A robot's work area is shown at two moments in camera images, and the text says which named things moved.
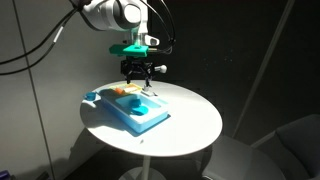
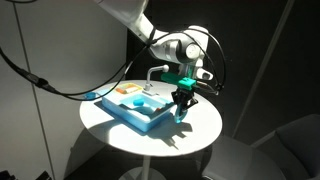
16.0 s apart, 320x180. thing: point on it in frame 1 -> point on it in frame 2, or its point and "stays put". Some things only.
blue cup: x=90 y=96 stays put
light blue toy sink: x=139 y=112 stays put
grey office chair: x=291 y=152 stays put
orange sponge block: x=119 y=90 stays put
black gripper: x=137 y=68 -> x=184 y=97
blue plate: x=140 y=110 -> x=179 y=113
